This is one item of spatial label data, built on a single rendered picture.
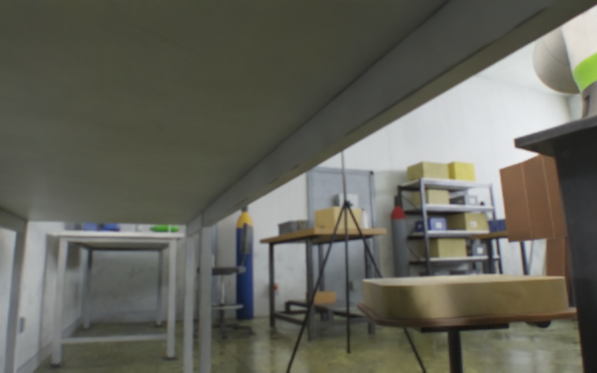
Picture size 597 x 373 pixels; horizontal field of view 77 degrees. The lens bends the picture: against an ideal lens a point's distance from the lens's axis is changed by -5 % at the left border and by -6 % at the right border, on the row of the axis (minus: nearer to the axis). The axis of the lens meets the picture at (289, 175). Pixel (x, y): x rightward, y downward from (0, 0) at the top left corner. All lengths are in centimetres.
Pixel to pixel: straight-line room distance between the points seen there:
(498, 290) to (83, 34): 73
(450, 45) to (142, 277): 518
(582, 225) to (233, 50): 42
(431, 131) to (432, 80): 719
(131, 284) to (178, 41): 505
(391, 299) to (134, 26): 60
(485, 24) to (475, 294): 54
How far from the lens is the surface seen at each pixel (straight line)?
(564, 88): 78
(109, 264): 540
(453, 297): 77
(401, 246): 629
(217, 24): 39
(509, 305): 81
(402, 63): 42
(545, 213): 108
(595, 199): 52
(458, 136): 797
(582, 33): 60
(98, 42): 45
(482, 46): 34
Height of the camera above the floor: 66
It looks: 13 degrees up
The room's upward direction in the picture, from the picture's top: 1 degrees counter-clockwise
